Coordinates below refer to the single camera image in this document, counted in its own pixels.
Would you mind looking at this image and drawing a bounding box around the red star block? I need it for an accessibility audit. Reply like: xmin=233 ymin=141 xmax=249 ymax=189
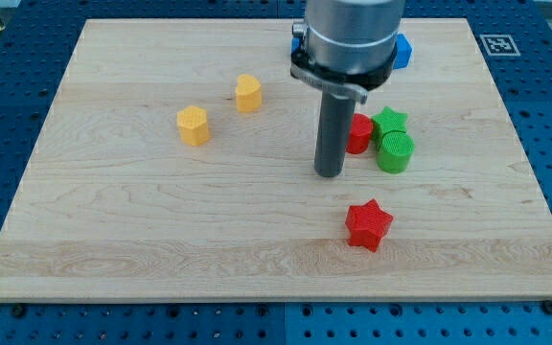
xmin=345 ymin=199 xmax=394 ymax=252

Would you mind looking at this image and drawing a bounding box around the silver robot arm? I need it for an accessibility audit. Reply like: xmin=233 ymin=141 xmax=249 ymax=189
xmin=290 ymin=0 xmax=405 ymax=104

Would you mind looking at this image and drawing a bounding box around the red circle block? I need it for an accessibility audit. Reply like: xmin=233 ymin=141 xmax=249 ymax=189
xmin=346 ymin=113 xmax=374 ymax=154

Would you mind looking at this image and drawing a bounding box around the green star block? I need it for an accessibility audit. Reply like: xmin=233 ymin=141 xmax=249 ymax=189
xmin=371 ymin=106 xmax=408 ymax=145

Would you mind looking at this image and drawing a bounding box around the green circle block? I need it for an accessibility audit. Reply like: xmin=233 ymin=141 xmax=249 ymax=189
xmin=377 ymin=131 xmax=415 ymax=173

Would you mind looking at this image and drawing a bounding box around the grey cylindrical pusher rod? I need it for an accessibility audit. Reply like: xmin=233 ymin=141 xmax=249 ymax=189
xmin=314 ymin=92 xmax=356 ymax=177

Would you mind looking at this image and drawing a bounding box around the yellow heart block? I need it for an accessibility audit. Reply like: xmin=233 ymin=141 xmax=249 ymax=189
xmin=235 ymin=74 xmax=263 ymax=113

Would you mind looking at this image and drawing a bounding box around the yellow hexagon block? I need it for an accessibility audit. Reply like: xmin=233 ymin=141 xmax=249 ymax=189
xmin=176 ymin=105 xmax=211 ymax=147

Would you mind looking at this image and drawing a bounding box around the wooden board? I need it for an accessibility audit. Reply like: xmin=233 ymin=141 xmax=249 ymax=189
xmin=0 ymin=18 xmax=552 ymax=304

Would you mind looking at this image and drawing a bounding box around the blue cube block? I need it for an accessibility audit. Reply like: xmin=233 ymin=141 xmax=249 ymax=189
xmin=291 ymin=34 xmax=413 ymax=69

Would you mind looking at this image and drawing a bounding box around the white fiducial marker tag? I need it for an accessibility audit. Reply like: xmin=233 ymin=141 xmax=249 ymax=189
xmin=479 ymin=34 xmax=520 ymax=58

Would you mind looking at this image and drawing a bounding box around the black bolt left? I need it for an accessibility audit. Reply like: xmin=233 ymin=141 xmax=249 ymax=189
xmin=10 ymin=304 xmax=26 ymax=318

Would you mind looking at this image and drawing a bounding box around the black bolt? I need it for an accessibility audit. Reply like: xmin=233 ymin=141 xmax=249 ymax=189
xmin=540 ymin=300 xmax=552 ymax=315
xmin=10 ymin=304 xmax=26 ymax=318

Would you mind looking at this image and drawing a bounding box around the black bolt right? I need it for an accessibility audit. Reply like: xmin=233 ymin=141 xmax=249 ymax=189
xmin=540 ymin=300 xmax=552 ymax=315

